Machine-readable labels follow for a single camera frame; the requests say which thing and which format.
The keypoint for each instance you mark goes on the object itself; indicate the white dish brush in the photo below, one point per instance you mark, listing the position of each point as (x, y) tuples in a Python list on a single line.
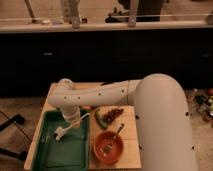
[(60, 131)]

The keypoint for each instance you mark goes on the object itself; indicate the orange bowl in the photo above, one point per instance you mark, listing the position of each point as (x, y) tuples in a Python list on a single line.
[(117, 148)]

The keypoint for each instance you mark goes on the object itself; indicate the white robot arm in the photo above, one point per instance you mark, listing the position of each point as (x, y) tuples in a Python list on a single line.
[(164, 126)]

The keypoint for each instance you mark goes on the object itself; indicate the green plastic tray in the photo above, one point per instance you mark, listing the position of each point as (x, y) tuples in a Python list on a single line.
[(70, 153)]

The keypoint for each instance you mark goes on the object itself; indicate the green pepper with food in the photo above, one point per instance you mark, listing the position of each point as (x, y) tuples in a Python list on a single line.
[(108, 118)]

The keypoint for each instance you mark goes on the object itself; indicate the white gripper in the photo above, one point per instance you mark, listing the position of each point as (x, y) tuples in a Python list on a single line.
[(71, 114)]

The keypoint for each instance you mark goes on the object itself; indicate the orange fruit toy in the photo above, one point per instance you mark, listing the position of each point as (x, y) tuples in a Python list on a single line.
[(88, 108)]

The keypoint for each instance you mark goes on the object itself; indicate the black chair base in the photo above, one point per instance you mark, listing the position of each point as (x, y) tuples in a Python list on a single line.
[(9, 128)]

